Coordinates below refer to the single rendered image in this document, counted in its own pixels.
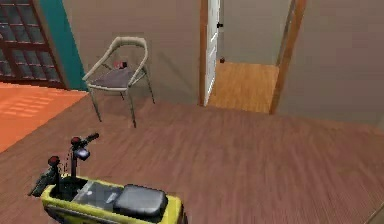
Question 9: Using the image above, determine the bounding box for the white room door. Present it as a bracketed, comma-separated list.
[203, 0, 221, 107]

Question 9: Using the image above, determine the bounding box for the beige metal chair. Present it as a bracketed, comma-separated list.
[82, 36, 156, 129]

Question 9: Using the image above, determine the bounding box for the yellow ride-on scooter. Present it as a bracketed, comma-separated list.
[28, 132, 188, 224]

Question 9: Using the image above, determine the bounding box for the dark wooden grid window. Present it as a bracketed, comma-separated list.
[0, 0, 68, 90]

